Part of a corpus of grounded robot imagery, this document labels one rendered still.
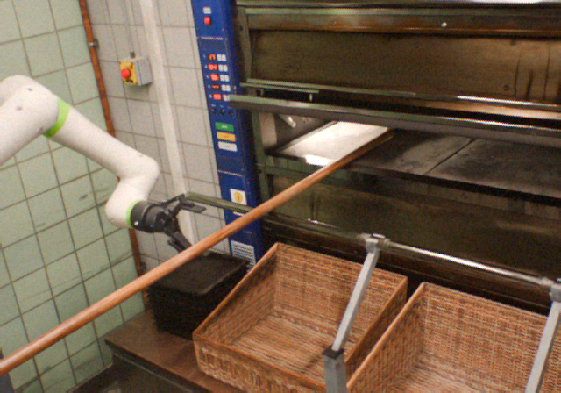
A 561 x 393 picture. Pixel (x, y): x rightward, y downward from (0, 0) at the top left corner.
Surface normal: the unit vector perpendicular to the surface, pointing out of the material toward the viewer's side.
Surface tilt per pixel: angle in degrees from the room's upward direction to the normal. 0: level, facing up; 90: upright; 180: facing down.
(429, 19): 90
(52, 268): 90
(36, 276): 90
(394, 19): 90
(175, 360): 0
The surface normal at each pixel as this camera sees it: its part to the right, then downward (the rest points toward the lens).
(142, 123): -0.63, 0.36
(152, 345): -0.11, -0.92
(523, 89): -0.63, 0.02
